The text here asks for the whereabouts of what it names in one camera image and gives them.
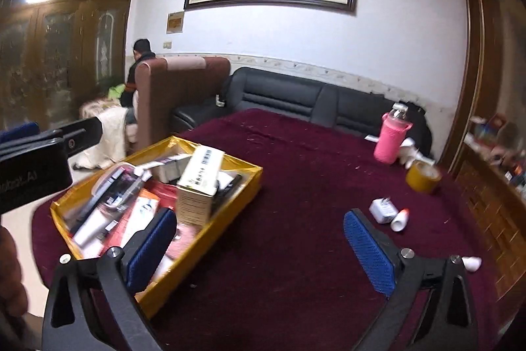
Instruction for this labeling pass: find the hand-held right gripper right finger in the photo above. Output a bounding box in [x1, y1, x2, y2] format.
[343, 209, 479, 351]

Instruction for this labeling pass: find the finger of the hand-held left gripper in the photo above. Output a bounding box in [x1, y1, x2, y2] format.
[0, 122, 40, 145]
[0, 117, 103, 158]

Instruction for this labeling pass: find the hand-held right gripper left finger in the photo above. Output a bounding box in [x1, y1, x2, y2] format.
[41, 207, 178, 351]

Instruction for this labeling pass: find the long white blue box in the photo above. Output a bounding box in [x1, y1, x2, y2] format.
[119, 188, 161, 249]

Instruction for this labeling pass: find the white bottle with orange cap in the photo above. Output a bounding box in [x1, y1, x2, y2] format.
[390, 209, 411, 232]

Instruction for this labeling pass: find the white charger plug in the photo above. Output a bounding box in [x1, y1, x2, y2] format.
[369, 197, 398, 224]

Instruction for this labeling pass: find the clear zip pouch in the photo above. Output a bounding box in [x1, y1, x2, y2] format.
[92, 164, 151, 212]

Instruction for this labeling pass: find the large white medicine box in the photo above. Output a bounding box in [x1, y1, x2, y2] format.
[176, 145, 226, 228]

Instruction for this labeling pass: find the gold tray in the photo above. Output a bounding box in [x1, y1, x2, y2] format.
[50, 135, 264, 321]

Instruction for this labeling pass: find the cream blanket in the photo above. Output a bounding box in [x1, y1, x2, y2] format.
[73, 98, 138, 171]

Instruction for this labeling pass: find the yellow tape roll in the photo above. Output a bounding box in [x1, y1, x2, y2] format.
[405, 161, 442, 194]

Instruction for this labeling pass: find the wooden wardrobe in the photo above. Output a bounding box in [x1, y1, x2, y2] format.
[0, 0, 138, 130]

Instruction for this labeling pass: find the small white bottle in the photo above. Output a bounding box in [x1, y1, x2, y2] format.
[460, 256, 482, 273]

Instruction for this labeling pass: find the brown armchair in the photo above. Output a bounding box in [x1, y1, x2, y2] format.
[127, 56, 231, 154]

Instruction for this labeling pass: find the crumpled white tissue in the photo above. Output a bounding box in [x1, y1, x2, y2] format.
[398, 139, 436, 168]

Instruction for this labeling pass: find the burgundy tablecloth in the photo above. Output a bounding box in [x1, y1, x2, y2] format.
[32, 108, 500, 351]

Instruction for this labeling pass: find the bottle with pink knit sleeve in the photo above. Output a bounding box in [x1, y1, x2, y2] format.
[373, 102, 414, 164]

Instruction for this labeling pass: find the clutter of small items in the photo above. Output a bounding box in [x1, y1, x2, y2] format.
[466, 114, 526, 195]

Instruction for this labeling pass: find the black leather sofa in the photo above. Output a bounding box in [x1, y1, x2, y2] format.
[170, 66, 433, 158]

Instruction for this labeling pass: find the small gold wall plaque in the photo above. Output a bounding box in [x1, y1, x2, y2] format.
[166, 11, 185, 35]

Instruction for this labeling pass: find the wooden door frame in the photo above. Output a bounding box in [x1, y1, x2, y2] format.
[440, 0, 500, 171]

